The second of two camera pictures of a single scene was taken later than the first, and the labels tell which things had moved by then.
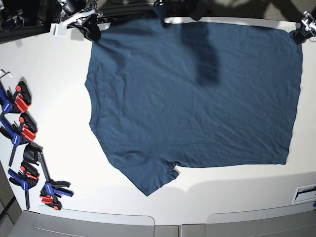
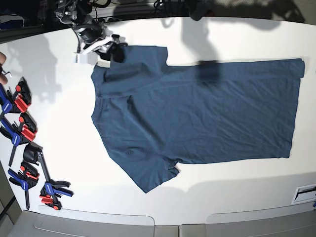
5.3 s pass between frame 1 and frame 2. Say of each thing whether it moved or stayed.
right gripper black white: moved
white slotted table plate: stayed
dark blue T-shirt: moved
